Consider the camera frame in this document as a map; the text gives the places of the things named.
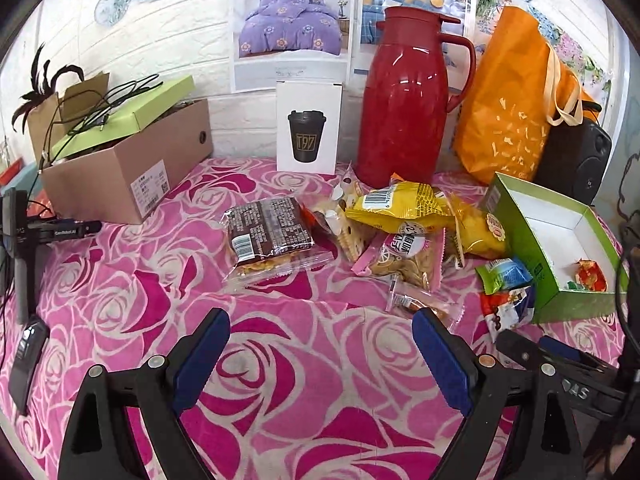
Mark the red flat box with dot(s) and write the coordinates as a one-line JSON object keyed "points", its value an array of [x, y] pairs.
{"points": [[10, 169]]}

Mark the yellow barcode snack packet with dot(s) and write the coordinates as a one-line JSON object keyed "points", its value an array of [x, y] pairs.
{"points": [[395, 207]]}

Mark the black feather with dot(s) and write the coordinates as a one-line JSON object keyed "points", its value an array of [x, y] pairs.
{"points": [[37, 90]]}

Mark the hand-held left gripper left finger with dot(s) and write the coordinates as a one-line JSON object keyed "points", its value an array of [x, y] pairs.
{"points": [[200, 355]]}

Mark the black speaker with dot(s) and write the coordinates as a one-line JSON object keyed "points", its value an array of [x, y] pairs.
{"points": [[575, 165]]}

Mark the small pale paper fan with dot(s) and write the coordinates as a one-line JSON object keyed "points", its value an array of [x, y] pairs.
{"points": [[114, 4]]}

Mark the orange tote bag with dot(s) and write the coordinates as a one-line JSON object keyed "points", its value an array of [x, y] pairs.
{"points": [[505, 110]]}

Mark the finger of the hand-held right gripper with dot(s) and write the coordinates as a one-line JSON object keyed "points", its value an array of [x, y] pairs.
{"points": [[562, 349], [520, 346]]}

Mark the clear biscuit packet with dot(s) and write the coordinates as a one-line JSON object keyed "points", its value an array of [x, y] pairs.
{"points": [[345, 240]]}

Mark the red thermos jug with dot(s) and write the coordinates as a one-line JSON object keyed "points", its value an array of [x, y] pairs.
{"points": [[402, 110]]}

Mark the flower wall poster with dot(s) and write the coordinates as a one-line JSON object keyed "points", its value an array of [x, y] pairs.
{"points": [[575, 30]]}

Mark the green cardboard box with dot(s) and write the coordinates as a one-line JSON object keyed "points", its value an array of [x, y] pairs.
{"points": [[550, 240]]}

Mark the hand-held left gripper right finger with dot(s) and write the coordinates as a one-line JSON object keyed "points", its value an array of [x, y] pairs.
{"points": [[440, 360]]}

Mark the small clear snack packet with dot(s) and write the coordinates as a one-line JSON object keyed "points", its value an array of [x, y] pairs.
{"points": [[415, 302]]}

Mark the purple bedding wall poster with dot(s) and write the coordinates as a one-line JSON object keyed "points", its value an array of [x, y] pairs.
{"points": [[290, 20]]}

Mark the green candy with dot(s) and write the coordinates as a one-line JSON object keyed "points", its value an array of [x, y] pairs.
{"points": [[574, 286]]}

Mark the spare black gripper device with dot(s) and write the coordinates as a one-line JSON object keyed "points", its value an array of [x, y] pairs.
{"points": [[25, 240]]}

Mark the red and white snack packet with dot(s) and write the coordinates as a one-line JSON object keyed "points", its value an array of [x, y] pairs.
{"points": [[505, 310]]}

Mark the red candy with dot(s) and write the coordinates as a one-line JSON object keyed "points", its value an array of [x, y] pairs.
{"points": [[590, 275]]}

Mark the brown cardboard shoe box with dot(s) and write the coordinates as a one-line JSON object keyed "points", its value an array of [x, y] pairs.
{"points": [[125, 180]]}

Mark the pink-edged clear snack packet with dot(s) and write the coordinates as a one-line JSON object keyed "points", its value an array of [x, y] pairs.
{"points": [[405, 260]]}

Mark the green and blue snack packet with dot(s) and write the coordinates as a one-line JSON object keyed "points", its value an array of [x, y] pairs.
{"points": [[502, 272]]}

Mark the green box lid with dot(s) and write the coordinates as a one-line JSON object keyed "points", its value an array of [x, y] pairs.
{"points": [[150, 105]]}

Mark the pink rose printed blanket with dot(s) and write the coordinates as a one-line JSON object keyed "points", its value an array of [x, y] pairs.
{"points": [[300, 360]]}

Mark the yellow red-label snack packet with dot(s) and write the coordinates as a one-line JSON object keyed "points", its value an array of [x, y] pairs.
{"points": [[480, 235]]}

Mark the white carton with cup picture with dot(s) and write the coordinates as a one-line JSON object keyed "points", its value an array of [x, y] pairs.
{"points": [[310, 130]]}

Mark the brown paper bag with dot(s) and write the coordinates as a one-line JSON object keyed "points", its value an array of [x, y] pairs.
{"points": [[45, 125]]}

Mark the brown snack packet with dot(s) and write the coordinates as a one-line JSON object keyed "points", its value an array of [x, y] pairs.
{"points": [[270, 225]]}

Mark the black handheld device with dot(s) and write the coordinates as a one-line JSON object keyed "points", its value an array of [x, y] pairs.
{"points": [[27, 360]]}

